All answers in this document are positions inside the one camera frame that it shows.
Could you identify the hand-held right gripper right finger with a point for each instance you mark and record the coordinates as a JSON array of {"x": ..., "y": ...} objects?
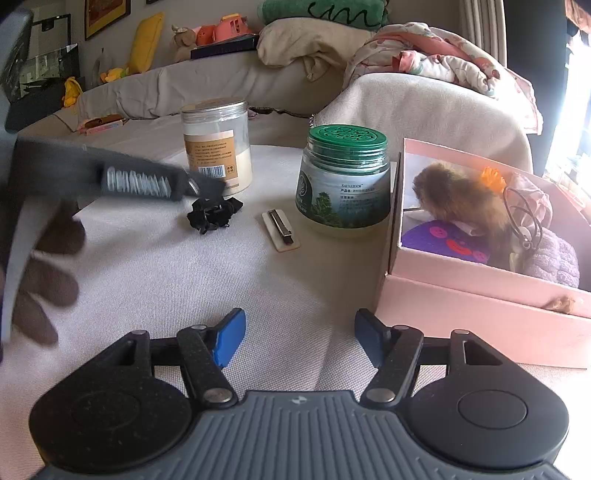
[{"x": 369, "y": 337}]

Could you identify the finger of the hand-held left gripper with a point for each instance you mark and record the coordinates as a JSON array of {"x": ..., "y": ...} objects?
[{"x": 207, "y": 185}]

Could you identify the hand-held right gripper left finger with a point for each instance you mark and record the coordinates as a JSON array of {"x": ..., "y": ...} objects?
[{"x": 228, "y": 337}]

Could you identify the pink cardboard box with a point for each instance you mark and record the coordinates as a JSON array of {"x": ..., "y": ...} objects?
[{"x": 461, "y": 300}]

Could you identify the pink and purple sponge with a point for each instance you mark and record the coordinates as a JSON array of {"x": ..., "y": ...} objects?
[{"x": 443, "y": 242}]

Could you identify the white tissue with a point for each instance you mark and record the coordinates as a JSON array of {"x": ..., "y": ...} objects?
[{"x": 466, "y": 228}]

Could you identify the orange artificial flower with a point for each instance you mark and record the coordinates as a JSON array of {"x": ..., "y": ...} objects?
[{"x": 491, "y": 179}]

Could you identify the purple fluffy cloth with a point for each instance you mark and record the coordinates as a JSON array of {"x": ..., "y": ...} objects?
[{"x": 556, "y": 258}]

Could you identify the pale pink soft pouch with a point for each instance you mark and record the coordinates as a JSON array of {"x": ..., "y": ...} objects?
[{"x": 531, "y": 196}]

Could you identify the person's left hand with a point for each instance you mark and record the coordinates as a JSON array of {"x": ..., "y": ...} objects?
[{"x": 51, "y": 281}]

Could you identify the clear jar with beige label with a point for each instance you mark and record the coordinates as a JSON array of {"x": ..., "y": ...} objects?
[{"x": 217, "y": 143}]

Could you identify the small pink flat box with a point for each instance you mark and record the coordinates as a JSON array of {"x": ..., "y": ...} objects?
[{"x": 104, "y": 125}]

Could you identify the small yellow plush toy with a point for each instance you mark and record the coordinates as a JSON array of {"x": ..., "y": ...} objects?
[{"x": 71, "y": 92}]

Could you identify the hair clip on beige card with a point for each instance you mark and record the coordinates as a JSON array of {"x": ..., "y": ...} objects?
[{"x": 281, "y": 230}]

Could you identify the white tablecloth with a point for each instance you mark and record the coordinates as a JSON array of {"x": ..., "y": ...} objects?
[{"x": 161, "y": 277}]

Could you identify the yellow green plush toy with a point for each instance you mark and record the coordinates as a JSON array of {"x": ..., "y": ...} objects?
[{"x": 114, "y": 74}]

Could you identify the grey covered sofa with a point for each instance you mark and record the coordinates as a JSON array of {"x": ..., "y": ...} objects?
[{"x": 184, "y": 85}]

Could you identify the black framed panel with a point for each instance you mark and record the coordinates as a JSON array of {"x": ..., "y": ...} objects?
[{"x": 51, "y": 55}]

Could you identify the glass jar with green lid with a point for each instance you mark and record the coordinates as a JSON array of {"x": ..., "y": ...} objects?
[{"x": 344, "y": 184}]

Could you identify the dark flat tray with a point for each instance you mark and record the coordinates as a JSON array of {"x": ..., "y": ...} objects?
[{"x": 226, "y": 46}]

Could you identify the yellow pillow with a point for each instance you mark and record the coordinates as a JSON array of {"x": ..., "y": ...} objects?
[{"x": 147, "y": 41}]

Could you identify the beige plush toy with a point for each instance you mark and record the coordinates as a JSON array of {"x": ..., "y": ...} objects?
[{"x": 184, "y": 44}]

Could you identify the beige pillow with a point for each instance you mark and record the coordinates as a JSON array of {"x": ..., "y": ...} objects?
[{"x": 304, "y": 46}]

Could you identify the green pillow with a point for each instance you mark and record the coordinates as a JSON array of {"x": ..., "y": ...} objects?
[{"x": 295, "y": 11}]

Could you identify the pink floral blanket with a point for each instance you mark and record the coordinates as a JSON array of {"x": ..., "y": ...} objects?
[{"x": 443, "y": 60}]

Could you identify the curtain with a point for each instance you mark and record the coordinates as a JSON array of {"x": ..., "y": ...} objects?
[{"x": 482, "y": 23}]

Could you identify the framed wall picture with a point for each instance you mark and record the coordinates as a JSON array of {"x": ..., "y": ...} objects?
[{"x": 106, "y": 16}]

